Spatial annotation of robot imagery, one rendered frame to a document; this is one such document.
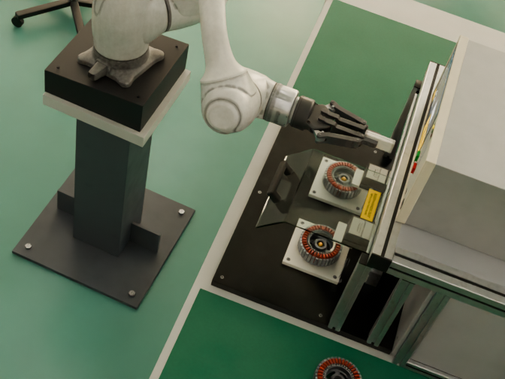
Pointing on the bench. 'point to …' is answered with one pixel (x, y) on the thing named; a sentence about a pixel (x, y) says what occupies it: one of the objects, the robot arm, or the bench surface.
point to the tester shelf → (398, 252)
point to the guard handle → (278, 180)
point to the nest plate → (331, 274)
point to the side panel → (455, 342)
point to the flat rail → (403, 134)
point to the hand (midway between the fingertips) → (378, 141)
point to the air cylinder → (373, 277)
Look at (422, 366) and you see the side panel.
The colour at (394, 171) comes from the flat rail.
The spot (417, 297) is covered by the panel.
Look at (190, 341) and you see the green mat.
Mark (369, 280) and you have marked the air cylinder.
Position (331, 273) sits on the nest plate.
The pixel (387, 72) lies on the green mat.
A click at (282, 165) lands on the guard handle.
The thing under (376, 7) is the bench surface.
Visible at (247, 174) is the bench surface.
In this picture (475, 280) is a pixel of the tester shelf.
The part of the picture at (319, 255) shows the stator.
